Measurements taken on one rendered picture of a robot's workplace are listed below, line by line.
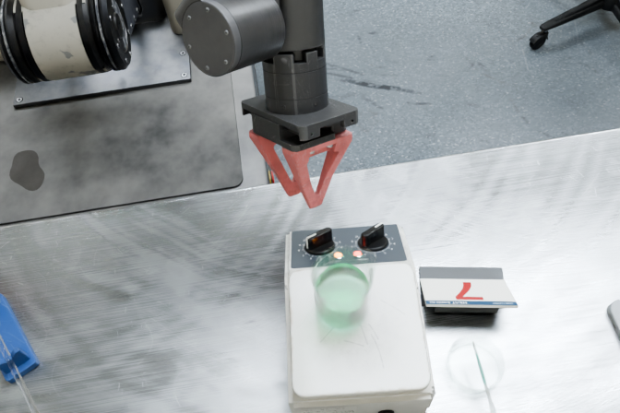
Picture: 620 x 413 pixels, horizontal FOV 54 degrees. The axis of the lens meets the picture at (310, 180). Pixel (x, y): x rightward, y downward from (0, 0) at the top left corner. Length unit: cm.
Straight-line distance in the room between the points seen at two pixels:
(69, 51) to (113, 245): 55
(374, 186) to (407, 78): 116
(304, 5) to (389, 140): 123
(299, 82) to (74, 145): 91
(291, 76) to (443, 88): 136
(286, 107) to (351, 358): 23
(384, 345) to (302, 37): 28
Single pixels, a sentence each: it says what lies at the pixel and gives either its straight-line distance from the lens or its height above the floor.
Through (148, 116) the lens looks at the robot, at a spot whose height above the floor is 36.
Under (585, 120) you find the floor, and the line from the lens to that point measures 189.
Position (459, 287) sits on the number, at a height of 77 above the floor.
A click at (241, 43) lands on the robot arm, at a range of 46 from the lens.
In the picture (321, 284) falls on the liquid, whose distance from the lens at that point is 54.
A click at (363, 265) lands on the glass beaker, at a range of 53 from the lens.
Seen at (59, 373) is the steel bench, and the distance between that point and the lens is 71.
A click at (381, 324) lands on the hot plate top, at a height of 84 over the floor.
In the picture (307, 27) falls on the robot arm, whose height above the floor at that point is 102.
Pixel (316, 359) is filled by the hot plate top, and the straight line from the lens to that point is 56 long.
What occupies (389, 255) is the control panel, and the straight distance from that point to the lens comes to 62.
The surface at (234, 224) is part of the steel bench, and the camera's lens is 72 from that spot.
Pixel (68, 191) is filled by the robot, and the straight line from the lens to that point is 132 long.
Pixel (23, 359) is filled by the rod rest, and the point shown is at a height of 77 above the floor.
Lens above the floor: 137
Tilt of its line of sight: 56 degrees down
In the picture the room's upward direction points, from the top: 6 degrees counter-clockwise
